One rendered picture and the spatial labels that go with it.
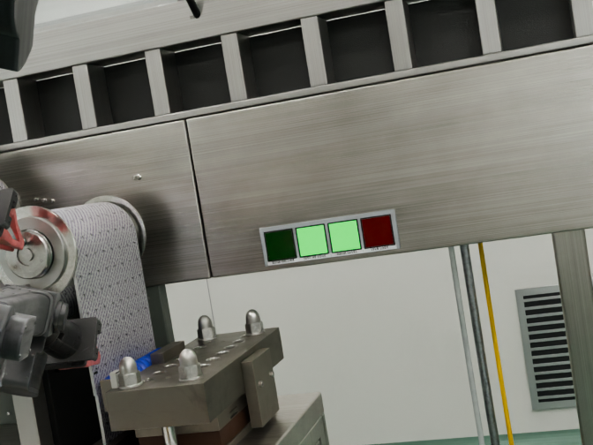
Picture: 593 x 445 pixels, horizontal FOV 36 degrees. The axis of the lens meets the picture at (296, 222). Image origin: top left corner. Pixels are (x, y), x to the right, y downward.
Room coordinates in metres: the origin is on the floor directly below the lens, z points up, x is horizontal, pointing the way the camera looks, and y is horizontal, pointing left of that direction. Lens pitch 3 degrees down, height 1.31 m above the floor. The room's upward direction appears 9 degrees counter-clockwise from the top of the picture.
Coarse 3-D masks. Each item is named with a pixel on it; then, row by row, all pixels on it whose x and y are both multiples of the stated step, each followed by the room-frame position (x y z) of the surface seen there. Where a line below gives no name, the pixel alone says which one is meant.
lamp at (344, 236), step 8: (336, 224) 1.60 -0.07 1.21; (344, 224) 1.60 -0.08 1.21; (352, 224) 1.59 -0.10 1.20; (336, 232) 1.60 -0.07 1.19; (344, 232) 1.60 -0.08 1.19; (352, 232) 1.59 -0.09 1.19; (336, 240) 1.60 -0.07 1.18; (344, 240) 1.60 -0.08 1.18; (352, 240) 1.60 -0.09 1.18; (336, 248) 1.60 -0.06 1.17; (344, 248) 1.60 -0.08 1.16; (352, 248) 1.60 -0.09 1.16
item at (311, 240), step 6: (306, 228) 1.62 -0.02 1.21; (312, 228) 1.61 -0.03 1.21; (318, 228) 1.61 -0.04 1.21; (300, 234) 1.62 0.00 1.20; (306, 234) 1.62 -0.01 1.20; (312, 234) 1.61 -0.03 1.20; (318, 234) 1.61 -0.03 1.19; (324, 234) 1.61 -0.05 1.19; (300, 240) 1.62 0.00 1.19; (306, 240) 1.62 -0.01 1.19; (312, 240) 1.61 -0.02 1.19; (318, 240) 1.61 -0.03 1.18; (324, 240) 1.61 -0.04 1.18; (300, 246) 1.62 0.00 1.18; (306, 246) 1.62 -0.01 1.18; (312, 246) 1.61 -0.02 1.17; (318, 246) 1.61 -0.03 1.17; (324, 246) 1.61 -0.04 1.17; (300, 252) 1.62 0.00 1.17; (306, 252) 1.62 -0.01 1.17; (312, 252) 1.62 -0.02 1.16; (318, 252) 1.61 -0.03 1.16; (324, 252) 1.61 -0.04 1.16
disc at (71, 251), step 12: (24, 216) 1.40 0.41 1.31; (36, 216) 1.40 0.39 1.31; (48, 216) 1.39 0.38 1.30; (60, 228) 1.39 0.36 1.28; (72, 240) 1.38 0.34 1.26; (72, 252) 1.38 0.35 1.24; (0, 264) 1.42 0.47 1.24; (72, 264) 1.38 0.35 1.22; (0, 276) 1.42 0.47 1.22; (72, 276) 1.39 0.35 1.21; (48, 288) 1.40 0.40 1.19; (60, 288) 1.39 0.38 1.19
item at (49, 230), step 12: (24, 228) 1.40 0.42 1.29; (36, 228) 1.39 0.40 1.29; (48, 228) 1.39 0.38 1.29; (60, 240) 1.38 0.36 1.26; (0, 252) 1.41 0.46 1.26; (60, 252) 1.38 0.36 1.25; (60, 264) 1.38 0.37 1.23; (12, 276) 1.41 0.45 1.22; (48, 276) 1.39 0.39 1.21; (60, 276) 1.39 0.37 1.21; (36, 288) 1.40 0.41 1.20
